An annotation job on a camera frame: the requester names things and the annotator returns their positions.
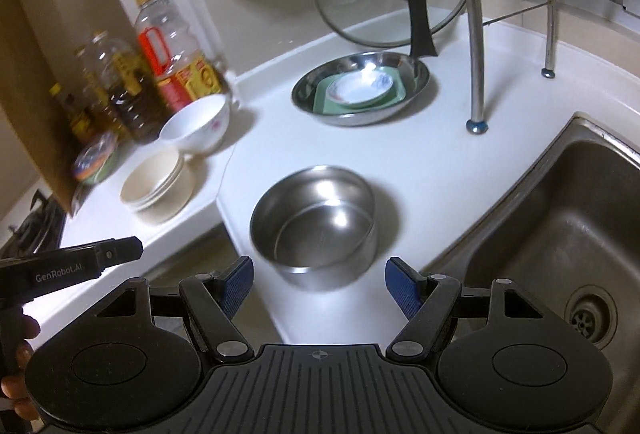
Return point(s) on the stainless steel deep bowl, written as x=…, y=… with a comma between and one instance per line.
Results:
x=317, y=227

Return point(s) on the wrapped green snack packet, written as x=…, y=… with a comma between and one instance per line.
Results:
x=97, y=161

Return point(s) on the person left hand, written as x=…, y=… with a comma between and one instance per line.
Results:
x=13, y=386

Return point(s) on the blue floral porcelain plate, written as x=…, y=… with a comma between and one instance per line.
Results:
x=360, y=89

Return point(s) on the stainless steel round pan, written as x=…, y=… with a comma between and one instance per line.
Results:
x=413, y=72

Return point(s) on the stainless steel sink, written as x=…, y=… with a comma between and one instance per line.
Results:
x=568, y=233

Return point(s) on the beige plastic bowls stack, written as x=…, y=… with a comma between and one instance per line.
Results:
x=159, y=187

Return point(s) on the black gas stove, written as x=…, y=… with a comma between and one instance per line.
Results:
x=41, y=230

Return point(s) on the white floral porcelain bowl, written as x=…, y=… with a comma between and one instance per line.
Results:
x=199, y=128

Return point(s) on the large clear oil bottle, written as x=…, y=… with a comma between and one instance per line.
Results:
x=182, y=72

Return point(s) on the black lid stand handle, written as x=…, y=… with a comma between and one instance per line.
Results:
x=421, y=38

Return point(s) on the small sauce bottle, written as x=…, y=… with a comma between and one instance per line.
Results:
x=80, y=121

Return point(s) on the dark oil bottle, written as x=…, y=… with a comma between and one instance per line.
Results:
x=127, y=81

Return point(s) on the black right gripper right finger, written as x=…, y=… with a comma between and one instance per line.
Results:
x=427, y=303

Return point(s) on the metal rack front leg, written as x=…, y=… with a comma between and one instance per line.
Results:
x=476, y=124

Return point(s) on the green square plate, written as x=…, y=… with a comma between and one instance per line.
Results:
x=322, y=105

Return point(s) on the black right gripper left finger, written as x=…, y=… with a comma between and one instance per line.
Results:
x=212, y=300

